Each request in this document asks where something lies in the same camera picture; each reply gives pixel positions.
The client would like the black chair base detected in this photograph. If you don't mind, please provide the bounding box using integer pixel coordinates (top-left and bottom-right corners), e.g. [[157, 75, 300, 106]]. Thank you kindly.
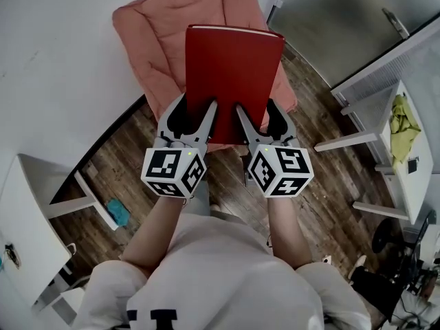
[[372, 217, 406, 254]]

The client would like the pink quilted cushion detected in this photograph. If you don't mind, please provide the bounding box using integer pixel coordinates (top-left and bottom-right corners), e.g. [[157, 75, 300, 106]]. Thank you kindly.
[[112, 0, 298, 155]]

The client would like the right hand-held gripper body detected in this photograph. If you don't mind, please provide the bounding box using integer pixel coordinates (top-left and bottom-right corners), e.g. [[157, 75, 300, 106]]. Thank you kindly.
[[245, 135, 314, 199]]

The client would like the metal door handle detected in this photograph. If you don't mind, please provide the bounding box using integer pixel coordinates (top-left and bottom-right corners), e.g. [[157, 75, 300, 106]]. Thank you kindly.
[[382, 8, 410, 41]]

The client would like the person's left forearm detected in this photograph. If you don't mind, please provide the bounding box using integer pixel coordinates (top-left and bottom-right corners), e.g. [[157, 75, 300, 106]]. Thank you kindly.
[[121, 195, 193, 278]]

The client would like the red hardcover book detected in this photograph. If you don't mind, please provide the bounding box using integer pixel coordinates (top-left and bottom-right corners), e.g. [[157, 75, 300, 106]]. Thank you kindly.
[[184, 25, 285, 146]]

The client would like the white perforated metal panel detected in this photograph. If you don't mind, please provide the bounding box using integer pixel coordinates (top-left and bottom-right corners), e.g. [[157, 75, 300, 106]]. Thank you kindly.
[[331, 29, 440, 127]]

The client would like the person's right forearm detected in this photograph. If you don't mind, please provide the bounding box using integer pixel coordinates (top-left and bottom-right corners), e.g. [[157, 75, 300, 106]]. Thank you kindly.
[[266, 196, 319, 272]]

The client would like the teal cloth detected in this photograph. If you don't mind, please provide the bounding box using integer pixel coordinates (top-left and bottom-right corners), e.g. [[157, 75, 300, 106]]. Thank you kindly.
[[106, 199, 131, 228]]

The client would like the person's white t-shirt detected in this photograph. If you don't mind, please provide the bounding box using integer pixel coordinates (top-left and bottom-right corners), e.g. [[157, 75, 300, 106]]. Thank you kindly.
[[71, 211, 373, 330]]

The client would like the white desk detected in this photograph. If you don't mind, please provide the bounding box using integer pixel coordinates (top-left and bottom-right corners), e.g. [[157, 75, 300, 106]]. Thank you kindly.
[[314, 79, 437, 225]]

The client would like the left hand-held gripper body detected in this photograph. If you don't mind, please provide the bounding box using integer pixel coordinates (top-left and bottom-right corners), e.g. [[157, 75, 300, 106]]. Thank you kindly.
[[140, 131, 209, 199]]

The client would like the white side table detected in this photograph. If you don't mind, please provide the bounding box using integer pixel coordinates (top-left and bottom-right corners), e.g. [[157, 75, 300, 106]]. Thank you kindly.
[[0, 153, 120, 314]]

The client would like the frosted glass door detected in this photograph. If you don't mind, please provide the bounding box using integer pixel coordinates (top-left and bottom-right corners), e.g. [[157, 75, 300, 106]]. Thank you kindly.
[[266, 0, 440, 89]]

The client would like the yellow-green cloth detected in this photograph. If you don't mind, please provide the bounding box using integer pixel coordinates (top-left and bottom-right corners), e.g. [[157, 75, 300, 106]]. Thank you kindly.
[[389, 94, 422, 168]]

